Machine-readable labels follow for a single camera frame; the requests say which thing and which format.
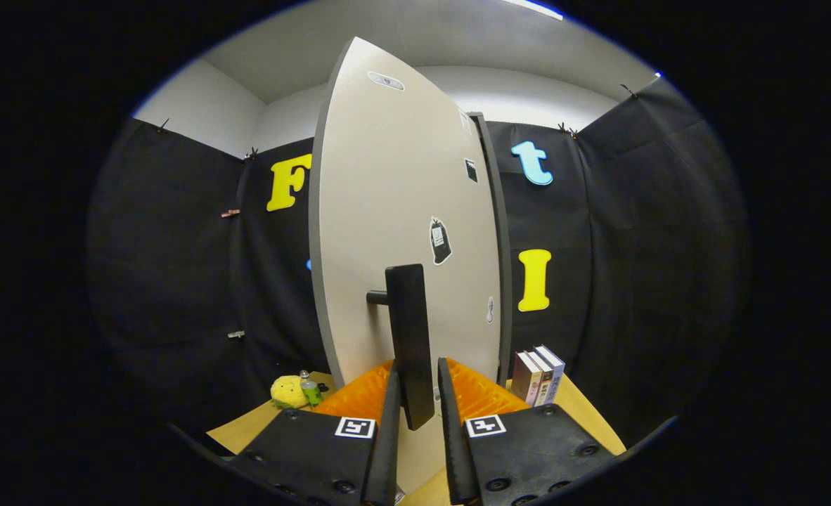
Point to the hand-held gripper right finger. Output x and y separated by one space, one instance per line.
528 450

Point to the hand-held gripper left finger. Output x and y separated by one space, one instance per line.
317 450

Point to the grey shoe cabinet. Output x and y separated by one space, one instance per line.
503 267

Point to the beige shoe cabinet door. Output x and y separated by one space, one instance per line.
380 197

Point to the green label plastic bottle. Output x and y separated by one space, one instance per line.
311 392

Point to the yellow pineapple plush toy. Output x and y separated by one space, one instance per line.
287 392

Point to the dark spine book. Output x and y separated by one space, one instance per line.
543 385

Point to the white pink spine book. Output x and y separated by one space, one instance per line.
524 379

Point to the lavender spine book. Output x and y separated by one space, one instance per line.
556 376

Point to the black backdrop cloth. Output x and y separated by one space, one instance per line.
633 246

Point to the small black clip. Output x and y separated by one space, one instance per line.
567 130
628 90
252 153
162 126

